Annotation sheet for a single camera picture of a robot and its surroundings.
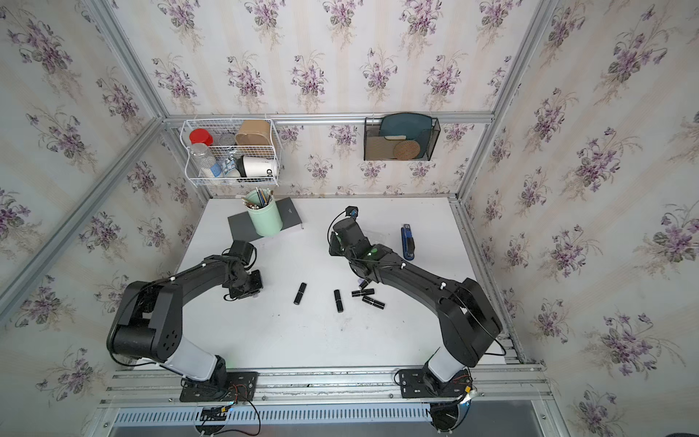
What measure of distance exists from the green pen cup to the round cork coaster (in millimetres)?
488

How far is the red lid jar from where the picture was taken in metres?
0.92

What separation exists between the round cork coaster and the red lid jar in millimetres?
667

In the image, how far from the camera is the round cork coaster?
971 mm

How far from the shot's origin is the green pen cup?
0.93m
